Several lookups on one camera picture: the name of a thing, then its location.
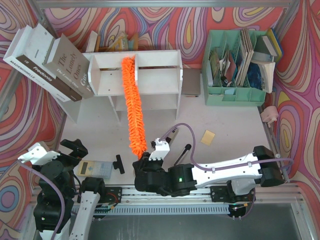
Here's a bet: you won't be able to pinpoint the black silver pen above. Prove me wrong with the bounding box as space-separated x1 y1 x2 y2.
173 143 192 166

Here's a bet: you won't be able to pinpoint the orange microfiber duster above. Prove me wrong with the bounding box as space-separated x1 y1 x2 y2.
121 56 147 159

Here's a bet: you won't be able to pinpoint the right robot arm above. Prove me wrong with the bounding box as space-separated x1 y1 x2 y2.
132 145 285 197

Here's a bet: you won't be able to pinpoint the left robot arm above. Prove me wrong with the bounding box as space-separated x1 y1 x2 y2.
32 139 106 240

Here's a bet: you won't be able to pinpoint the white wooden bookshelf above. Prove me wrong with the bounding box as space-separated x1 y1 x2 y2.
59 49 183 123

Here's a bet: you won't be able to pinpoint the black T-shaped clip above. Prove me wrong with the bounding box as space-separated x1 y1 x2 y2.
112 154 125 175

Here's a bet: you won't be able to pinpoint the black white stapler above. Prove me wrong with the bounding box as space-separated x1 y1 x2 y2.
165 127 179 145

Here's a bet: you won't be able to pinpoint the yellow sticky note pad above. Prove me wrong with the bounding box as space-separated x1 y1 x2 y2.
200 130 215 146

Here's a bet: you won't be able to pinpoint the white Mademoiselle book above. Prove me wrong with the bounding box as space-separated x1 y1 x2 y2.
3 23 82 102

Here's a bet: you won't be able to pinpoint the The Lonely Ones book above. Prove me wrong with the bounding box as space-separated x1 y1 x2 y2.
44 35 94 99

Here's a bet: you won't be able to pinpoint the grey notebook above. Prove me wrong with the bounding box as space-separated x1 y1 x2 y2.
181 68 201 96

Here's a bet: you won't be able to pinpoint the books behind shelf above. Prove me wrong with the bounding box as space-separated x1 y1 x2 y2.
81 31 139 53

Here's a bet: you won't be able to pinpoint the brown Fredonia book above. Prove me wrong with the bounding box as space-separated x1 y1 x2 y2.
16 36 82 102

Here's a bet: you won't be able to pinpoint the pink tape dispenser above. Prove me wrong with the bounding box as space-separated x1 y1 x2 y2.
260 105 279 128

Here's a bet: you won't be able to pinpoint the mint green desk organizer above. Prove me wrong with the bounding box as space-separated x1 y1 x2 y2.
201 30 266 107

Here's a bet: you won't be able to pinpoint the white paperback book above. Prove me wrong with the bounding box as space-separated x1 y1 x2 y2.
251 59 276 94

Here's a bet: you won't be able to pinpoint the blue yellow book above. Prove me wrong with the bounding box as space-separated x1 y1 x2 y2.
261 28 284 63

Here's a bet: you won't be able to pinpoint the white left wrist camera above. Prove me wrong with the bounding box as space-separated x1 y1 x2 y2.
18 141 61 166

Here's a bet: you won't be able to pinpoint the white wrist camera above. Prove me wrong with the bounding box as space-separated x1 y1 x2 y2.
148 138 170 161
18 141 61 166

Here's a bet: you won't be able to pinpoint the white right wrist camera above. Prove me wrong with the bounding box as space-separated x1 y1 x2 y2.
148 138 170 161

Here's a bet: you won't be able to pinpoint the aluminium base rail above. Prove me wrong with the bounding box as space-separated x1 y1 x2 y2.
32 184 303 206

